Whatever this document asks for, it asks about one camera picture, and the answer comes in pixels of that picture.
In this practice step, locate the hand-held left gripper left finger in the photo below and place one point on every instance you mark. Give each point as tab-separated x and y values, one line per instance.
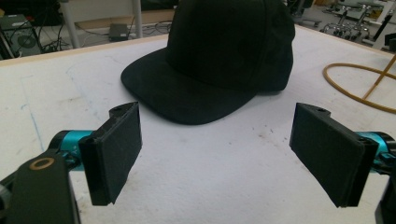
115	152

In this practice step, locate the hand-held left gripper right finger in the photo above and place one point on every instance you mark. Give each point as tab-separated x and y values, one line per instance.
330	154

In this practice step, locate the black baseball cap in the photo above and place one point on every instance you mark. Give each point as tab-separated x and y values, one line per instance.
218	59

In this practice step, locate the gold metal hoop stand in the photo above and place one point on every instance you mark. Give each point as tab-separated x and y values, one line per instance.
358	90

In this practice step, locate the dark flat box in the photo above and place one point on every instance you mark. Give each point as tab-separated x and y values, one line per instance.
118	32

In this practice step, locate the metal stands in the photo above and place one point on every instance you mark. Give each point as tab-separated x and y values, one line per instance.
348	21

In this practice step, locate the white table leg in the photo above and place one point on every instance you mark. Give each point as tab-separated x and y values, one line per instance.
70	23

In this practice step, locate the black computer case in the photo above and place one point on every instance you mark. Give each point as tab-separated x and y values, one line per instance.
18	37

